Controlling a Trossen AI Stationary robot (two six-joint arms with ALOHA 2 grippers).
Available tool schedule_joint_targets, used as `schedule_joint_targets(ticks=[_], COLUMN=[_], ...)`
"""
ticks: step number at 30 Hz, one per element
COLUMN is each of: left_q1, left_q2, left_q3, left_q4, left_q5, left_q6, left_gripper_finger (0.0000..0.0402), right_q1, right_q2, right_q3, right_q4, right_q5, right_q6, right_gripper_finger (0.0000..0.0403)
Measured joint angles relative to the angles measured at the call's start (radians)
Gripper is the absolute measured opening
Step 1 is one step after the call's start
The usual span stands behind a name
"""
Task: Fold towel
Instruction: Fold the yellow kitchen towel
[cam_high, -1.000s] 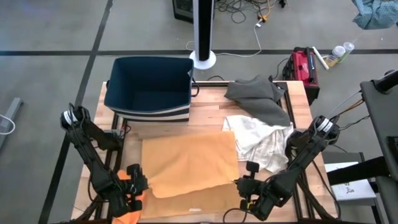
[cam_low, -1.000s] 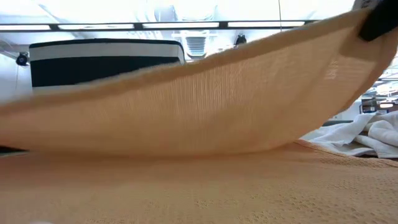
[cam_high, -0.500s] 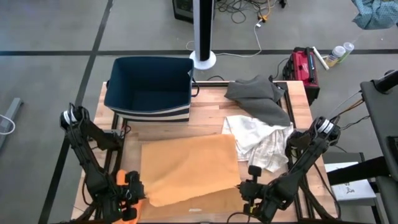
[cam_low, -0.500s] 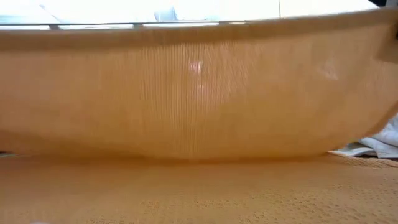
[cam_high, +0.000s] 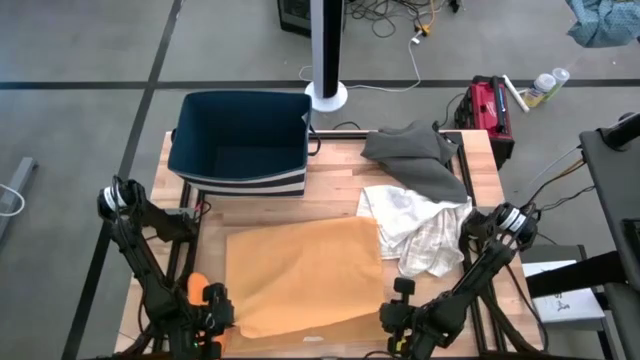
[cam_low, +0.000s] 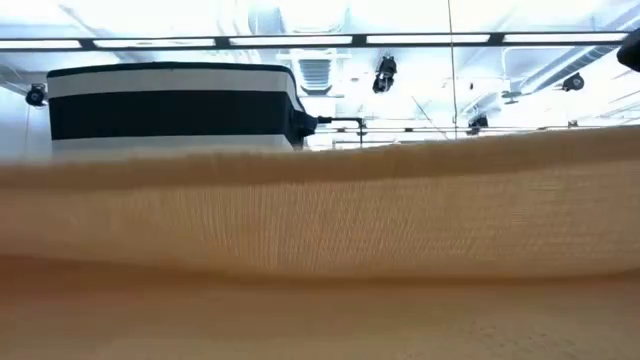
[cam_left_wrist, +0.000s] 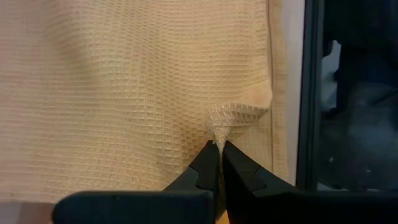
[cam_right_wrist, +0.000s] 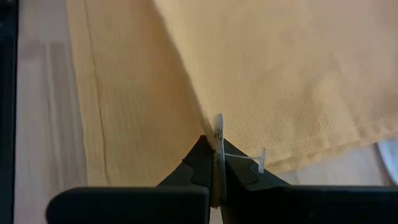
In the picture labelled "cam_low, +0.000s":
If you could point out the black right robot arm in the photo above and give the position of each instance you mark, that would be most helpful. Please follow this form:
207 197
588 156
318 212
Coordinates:
631 50

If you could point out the black bent pipe stand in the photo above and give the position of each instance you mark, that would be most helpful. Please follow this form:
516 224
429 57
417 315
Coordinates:
345 120

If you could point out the tan waffle towel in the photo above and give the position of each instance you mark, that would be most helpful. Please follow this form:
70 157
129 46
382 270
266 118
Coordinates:
300 225

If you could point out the navy white striped fabric bin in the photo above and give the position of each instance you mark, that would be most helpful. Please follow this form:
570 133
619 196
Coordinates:
170 115

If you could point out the black hanging camera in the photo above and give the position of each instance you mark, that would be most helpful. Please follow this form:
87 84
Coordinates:
573 81
385 75
477 122
36 95

